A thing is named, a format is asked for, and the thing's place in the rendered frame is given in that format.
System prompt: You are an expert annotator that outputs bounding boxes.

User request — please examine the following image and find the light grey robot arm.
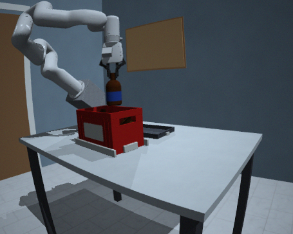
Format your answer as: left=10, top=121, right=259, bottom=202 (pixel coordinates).
left=11, top=1, right=122, bottom=98

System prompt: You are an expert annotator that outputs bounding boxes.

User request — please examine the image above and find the red plastic crate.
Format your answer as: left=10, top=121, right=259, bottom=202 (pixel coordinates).
left=77, top=105, right=144, bottom=154

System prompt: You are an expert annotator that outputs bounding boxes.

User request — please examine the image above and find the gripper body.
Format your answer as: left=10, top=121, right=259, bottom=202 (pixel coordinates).
left=102, top=41, right=123, bottom=64

